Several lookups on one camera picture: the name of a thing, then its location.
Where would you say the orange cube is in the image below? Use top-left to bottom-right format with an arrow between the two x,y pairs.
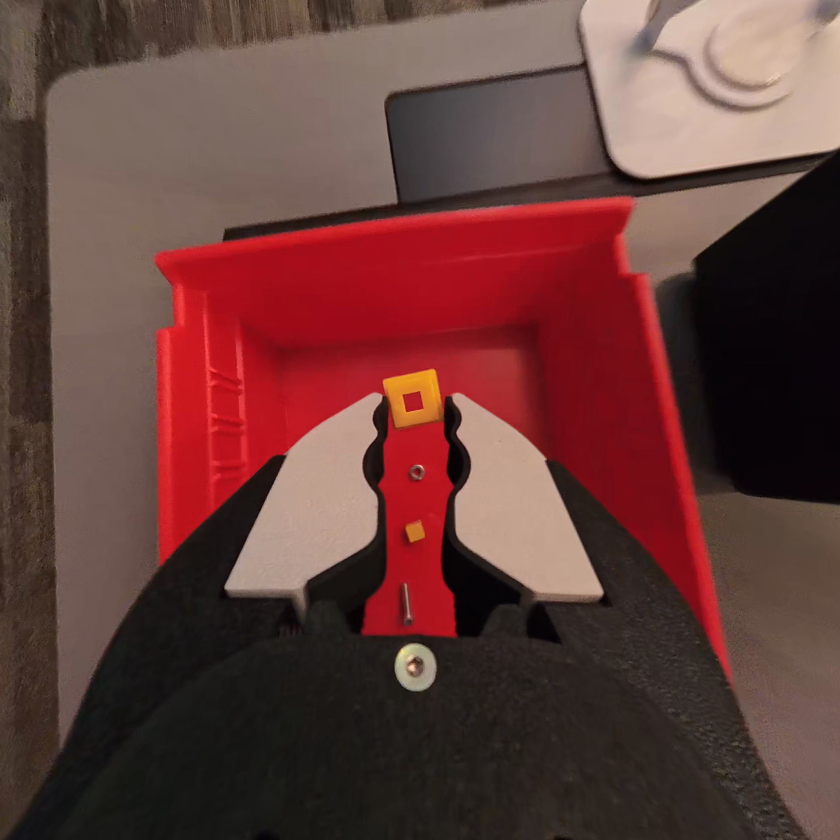
381,369 -> 443,429

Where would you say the black drawer cabinet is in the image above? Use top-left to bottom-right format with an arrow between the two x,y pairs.
692,155 -> 840,502

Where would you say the black flat desk mat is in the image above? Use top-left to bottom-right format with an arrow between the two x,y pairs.
224,66 -> 840,244

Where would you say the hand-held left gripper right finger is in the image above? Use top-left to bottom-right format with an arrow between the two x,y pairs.
447,392 -> 605,605

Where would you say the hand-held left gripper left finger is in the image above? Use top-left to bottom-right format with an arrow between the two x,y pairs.
226,394 -> 388,605

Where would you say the red plastic bin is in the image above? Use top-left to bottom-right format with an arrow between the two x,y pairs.
154,197 -> 733,677

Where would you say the white stand base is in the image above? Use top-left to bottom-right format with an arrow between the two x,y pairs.
579,0 -> 840,181

